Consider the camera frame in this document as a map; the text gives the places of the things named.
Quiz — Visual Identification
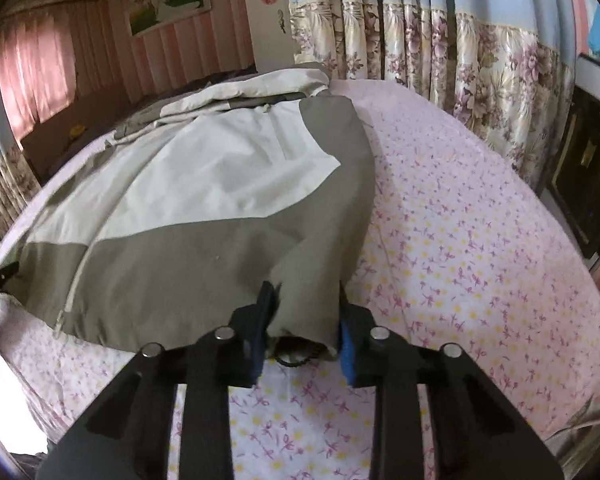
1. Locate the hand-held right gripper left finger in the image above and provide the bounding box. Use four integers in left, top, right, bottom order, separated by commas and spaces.
35, 280, 281, 480

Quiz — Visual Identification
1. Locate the white wardrobe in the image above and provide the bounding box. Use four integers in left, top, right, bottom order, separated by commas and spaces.
245, 0, 296, 73

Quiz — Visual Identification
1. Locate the black glass-door appliance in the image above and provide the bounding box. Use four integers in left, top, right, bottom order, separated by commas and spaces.
545, 54, 600, 262

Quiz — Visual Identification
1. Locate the wide blue floral curtain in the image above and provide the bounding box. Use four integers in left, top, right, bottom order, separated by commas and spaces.
286, 0, 576, 201

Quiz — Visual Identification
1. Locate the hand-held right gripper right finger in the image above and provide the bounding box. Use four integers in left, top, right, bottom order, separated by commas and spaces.
337, 292, 566, 480

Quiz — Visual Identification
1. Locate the pink floral bed sheet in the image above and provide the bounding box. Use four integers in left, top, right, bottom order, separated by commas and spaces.
0, 77, 600, 480

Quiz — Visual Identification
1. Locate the narrow blue floral curtain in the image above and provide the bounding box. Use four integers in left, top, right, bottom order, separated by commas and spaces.
0, 42, 43, 231

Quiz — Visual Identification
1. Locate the framed wall picture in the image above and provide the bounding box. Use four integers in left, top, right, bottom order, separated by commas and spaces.
127, 0, 213, 38

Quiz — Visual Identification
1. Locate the olive and cream jacket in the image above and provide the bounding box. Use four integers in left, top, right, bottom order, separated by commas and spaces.
15, 62, 378, 367

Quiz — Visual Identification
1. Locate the pink curtain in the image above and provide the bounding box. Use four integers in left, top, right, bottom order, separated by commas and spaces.
0, 7, 78, 138

